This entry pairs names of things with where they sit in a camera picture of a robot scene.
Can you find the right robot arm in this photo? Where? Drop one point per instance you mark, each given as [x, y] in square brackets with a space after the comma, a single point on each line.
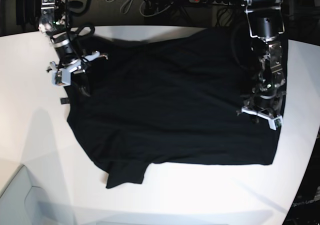
[55, 23]

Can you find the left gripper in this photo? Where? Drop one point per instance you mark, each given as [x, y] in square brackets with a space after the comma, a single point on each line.
[266, 106]

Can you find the black t-shirt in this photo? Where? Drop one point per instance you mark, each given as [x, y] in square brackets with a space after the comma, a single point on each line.
[170, 101]

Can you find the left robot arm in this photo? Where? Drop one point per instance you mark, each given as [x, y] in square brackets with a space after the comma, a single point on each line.
[264, 94]

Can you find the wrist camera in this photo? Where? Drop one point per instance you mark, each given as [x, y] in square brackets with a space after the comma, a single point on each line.
[61, 77]
[275, 123]

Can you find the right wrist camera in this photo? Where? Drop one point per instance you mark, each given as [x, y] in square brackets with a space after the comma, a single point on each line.
[61, 77]

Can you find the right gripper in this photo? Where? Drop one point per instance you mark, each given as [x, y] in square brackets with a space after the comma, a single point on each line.
[84, 85]

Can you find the black equipment box on floor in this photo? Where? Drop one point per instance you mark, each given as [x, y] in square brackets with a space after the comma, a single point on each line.
[26, 12]

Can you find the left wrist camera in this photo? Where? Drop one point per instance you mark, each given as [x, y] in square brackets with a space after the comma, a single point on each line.
[275, 123]

